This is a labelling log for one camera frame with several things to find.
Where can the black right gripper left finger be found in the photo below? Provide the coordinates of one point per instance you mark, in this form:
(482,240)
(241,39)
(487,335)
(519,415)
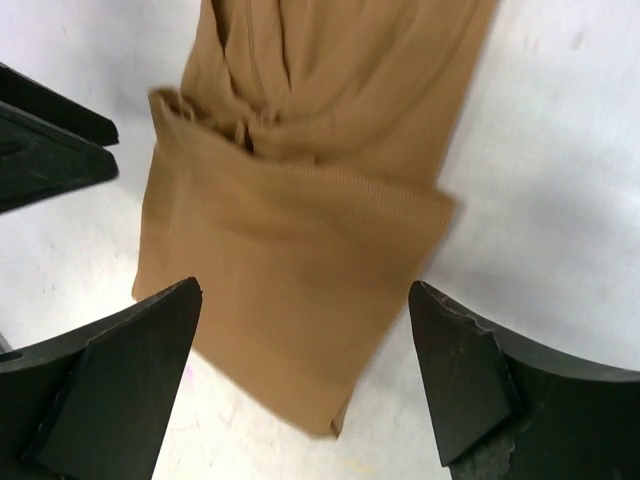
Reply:
(95,402)

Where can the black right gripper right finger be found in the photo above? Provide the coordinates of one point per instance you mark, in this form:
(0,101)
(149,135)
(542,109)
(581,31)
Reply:
(503,406)

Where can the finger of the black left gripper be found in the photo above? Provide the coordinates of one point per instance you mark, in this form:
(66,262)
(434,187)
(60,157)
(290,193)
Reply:
(33,98)
(40,160)

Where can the tan tank top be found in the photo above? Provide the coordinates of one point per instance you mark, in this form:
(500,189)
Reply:
(294,176)

